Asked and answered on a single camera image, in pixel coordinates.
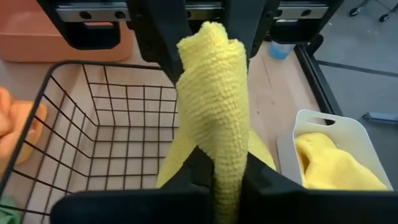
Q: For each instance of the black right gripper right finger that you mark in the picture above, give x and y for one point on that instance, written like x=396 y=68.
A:
x=311 y=208

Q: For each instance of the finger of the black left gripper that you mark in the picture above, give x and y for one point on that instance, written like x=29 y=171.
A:
x=158 y=40
x=248 y=31

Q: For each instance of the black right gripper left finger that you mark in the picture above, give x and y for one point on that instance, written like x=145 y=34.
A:
x=140 y=207

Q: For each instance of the yellow microfiber towel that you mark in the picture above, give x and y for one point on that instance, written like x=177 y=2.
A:
x=214 y=109
x=335 y=168

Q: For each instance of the orange microfiber towel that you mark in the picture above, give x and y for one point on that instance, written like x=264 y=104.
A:
x=28 y=130

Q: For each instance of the green microfiber towel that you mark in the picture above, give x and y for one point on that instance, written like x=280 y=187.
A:
x=7 y=213

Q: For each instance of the blue air freshener bottle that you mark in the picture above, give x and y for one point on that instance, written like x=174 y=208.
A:
x=281 y=51

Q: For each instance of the orange plastic bin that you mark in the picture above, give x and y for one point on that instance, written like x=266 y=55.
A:
x=31 y=40

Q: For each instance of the white plastic bin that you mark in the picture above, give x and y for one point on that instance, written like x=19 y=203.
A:
x=351 y=129

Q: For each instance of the black caster wheel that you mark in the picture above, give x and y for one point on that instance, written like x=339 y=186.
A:
x=384 y=17
x=354 y=12

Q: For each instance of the grey desk leg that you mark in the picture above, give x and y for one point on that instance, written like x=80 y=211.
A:
x=381 y=117

